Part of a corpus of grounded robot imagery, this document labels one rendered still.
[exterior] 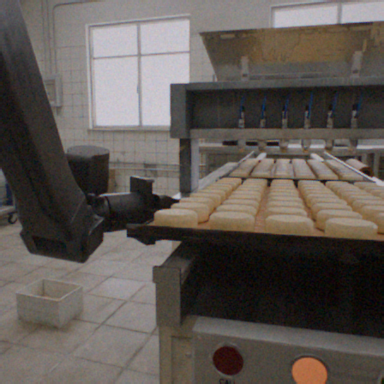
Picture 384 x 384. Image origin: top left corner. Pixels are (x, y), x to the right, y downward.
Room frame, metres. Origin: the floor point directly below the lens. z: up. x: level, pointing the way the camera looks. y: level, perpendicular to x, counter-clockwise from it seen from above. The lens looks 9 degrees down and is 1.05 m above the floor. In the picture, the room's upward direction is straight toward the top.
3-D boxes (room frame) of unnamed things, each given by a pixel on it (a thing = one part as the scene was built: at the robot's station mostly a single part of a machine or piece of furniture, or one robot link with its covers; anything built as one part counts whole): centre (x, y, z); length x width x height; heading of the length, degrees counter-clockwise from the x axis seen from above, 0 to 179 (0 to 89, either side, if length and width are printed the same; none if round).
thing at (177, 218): (0.42, 0.01, 0.94); 0.05 x 0.05 x 0.02
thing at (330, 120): (1.05, -0.39, 1.07); 0.06 x 0.03 x 0.18; 166
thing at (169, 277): (1.34, -0.22, 0.87); 2.01 x 0.03 x 0.07; 166
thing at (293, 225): (0.39, -0.11, 0.94); 0.05 x 0.05 x 0.02
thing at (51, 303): (1.99, 0.78, 0.08); 0.30 x 0.22 x 0.16; 69
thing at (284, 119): (1.08, -0.27, 1.07); 0.06 x 0.03 x 0.18; 166
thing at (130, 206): (0.56, 0.09, 0.92); 0.07 x 0.07 x 0.10; 32
